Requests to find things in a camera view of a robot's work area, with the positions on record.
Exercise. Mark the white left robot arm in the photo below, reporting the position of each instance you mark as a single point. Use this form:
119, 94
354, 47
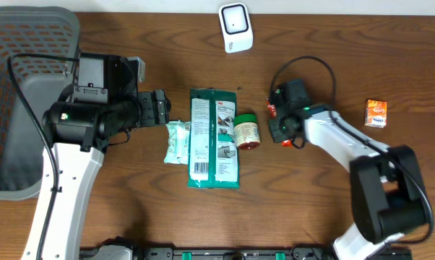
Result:
101, 101

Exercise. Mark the small orange box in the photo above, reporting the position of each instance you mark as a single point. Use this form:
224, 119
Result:
376, 113

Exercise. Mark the white green packet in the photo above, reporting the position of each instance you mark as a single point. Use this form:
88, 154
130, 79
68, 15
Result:
213, 154

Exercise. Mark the green lid spice jar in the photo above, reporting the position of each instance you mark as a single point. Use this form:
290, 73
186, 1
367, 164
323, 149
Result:
246, 131

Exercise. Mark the teal packet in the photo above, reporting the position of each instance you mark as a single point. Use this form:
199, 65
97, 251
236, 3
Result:
178, 142

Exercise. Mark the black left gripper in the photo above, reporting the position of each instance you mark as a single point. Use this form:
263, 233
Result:
149, 100

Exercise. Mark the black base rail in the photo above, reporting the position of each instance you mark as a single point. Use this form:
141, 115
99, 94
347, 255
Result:
239, 254

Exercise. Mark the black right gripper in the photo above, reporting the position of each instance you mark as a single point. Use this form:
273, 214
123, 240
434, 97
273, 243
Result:
277, 133

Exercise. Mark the small red sachet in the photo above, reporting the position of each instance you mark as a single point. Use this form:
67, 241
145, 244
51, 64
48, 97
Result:
273, 114

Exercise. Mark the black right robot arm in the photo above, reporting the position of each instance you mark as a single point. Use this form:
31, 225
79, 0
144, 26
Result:
388, 197

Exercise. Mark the white barcode scanner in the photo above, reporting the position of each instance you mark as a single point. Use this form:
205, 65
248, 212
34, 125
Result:
236, 27

